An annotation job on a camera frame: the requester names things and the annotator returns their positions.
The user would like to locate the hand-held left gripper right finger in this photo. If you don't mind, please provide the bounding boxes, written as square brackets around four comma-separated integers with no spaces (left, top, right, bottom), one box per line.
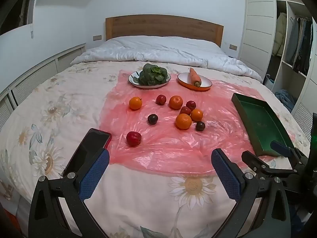
[211,148,292,238]

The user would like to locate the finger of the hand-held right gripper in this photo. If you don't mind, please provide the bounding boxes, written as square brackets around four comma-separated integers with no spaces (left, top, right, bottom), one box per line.
[241,150,298,176]
[270,140,309,165]

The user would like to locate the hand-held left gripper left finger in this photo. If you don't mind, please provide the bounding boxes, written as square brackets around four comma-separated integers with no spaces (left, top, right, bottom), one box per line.
[28,148,110,238]

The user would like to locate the green tray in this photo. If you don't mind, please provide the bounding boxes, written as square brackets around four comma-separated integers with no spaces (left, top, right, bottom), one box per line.
[231,93,295,157]

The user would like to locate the small orange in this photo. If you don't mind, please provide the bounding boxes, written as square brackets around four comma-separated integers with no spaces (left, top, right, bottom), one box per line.
[129,97,143,110]

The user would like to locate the black phone with red case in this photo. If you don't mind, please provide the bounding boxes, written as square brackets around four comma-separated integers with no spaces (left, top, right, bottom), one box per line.
[62,128,112,179]

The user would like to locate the blue towel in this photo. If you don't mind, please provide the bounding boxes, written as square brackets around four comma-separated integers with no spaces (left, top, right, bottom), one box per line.
[274,90,296,109]

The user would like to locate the white bag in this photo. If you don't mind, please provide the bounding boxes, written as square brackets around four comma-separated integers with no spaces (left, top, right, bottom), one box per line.
[263,74,275,90]

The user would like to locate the pink plastic sheet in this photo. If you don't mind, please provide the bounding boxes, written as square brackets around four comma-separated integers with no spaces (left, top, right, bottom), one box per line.
[98,69,296,176]

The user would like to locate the floral bed cover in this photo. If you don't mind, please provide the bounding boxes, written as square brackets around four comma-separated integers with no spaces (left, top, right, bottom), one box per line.
[0,59,312,238]

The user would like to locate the white plate with dark rim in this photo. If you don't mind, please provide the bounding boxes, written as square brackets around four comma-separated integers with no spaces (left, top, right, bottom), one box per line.
[128,71,171,89]

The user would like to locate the carrot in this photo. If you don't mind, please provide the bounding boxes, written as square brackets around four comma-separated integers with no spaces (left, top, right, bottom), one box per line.
[189,68,202,87]

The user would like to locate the orange and white plate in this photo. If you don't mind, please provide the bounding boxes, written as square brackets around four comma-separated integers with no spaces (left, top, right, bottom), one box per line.
[177,72,212,91]

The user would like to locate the hanging dark clothes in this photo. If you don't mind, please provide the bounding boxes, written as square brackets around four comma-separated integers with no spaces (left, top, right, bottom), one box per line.
[288,15,313,73]

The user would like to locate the leafy green vegetable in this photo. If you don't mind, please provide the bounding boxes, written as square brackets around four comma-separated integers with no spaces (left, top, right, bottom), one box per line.
[138,63,168,86]

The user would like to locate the beige jacket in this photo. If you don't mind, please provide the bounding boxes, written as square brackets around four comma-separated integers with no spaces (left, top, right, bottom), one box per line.
[274,12,287,57]

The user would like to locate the white slatted radiator cover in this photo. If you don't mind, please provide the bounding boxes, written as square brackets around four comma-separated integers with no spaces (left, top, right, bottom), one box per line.
[0,43,86,129]

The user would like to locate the white open wardrobe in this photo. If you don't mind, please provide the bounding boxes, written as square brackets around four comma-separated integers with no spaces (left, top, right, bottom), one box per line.
[239,0,317,124]

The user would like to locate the white duvet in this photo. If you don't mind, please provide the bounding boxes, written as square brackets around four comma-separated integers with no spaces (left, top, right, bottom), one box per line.
[71,36,263,82]

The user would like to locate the wooden headboard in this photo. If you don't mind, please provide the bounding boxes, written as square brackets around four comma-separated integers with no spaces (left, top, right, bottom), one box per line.
[105,14,224,48]

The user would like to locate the window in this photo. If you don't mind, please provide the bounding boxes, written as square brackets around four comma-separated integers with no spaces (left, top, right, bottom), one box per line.
[17,0,40,29]

